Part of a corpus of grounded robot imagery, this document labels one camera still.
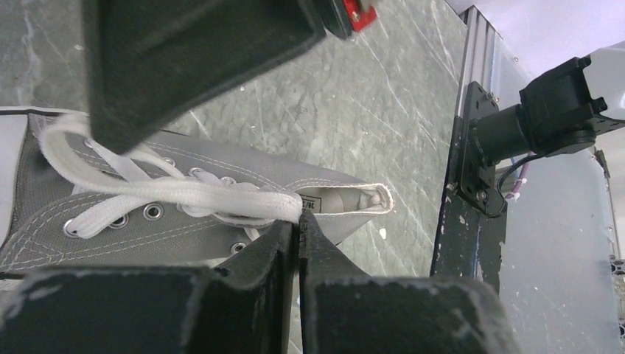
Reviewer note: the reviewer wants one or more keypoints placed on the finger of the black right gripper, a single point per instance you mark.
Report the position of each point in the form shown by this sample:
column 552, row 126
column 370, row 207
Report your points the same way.
column 147, row 62

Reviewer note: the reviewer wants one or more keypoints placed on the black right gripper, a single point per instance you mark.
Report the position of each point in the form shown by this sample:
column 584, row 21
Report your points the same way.
column 344, row 18

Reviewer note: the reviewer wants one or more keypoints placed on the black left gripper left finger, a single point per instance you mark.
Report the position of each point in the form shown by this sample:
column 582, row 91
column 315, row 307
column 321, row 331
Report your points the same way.
column 241, row 306

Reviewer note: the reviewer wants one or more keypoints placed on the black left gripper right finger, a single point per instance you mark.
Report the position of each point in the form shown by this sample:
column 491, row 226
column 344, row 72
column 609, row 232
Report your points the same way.
column 346, row 310

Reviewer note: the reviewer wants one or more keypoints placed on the white shoelace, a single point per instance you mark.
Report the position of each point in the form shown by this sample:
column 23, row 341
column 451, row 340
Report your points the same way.
column 142, row 178

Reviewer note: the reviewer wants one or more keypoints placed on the grey canvas sneaker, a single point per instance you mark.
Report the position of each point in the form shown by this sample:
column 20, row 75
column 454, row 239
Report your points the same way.
column 37, row 202

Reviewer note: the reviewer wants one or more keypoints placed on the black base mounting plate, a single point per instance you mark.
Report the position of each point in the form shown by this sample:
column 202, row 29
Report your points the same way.
column 469, row 237

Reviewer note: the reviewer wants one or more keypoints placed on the aluminium frame rail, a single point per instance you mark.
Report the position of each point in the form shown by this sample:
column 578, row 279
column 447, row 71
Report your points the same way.
column 479, row 56

